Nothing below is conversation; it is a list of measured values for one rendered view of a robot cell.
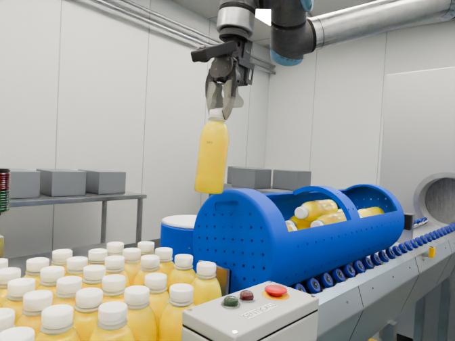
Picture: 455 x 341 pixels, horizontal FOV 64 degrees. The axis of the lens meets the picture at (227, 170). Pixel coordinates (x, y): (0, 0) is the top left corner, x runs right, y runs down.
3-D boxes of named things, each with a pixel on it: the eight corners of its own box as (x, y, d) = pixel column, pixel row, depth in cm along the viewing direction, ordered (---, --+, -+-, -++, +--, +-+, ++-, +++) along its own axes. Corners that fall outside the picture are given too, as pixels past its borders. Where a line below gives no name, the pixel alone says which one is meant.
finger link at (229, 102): (248, 121, 88) (247, 84, 89) (231, 116, 84) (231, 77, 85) (237, 124, 90) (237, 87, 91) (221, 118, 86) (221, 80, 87)
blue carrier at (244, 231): (408, 253, 145) (401, 181, 147) (278, 313, 82) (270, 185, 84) (340, 249, 165) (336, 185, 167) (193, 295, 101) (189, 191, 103)
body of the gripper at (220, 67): (252, 87, 90) (258, 39, 90) (229, 78, 84) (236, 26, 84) (229, 89, 95) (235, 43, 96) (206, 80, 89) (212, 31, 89)
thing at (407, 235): (412, 244, 185) (414, 214, 184) (409, 245, 182) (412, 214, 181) (391, 240, 191) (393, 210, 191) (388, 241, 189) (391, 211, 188)
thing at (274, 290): (291, 295, 58) (292, 288, 58) (277, 301, 56) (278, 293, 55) (273, 289, 61) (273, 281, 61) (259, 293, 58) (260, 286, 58)
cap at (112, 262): (127, 266, 75) (128, 257, 75) (108, 268, 72) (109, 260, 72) (120, 261, 78) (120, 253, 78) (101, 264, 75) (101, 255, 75)
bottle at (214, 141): (199, 191, 92) (207, 117, 92) (225, 194, 90) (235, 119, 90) (189, 192, 85) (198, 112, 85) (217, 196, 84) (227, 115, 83)
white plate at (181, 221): (235, 218, 167) (235, 221, 167) (180, 212, 176) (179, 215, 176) (212, 229, 141) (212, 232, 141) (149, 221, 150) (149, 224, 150)
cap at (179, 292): (193, 292, 62) (194, 281, 62) (191, 301, 58) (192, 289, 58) (170, 291, 62) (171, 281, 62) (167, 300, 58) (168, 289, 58)
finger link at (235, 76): (240, 96, 84) (240, 59, 86) (235, 95, 83) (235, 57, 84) (225, 100, 88) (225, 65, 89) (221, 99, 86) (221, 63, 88)
